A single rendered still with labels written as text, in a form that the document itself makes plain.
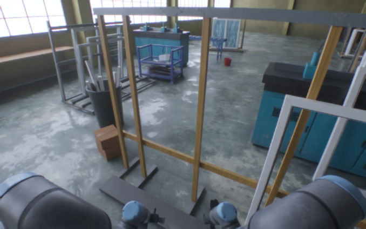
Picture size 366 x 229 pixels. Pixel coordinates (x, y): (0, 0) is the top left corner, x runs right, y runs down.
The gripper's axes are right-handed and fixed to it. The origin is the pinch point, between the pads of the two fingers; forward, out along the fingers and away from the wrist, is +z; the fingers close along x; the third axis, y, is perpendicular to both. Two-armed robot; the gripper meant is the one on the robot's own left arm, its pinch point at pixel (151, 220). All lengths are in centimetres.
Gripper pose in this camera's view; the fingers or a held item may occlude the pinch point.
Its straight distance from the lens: 131.6
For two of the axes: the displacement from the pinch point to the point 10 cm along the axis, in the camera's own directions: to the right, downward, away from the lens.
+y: 1.1, -8.0, 5.9
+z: 1.5, 6.0, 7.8
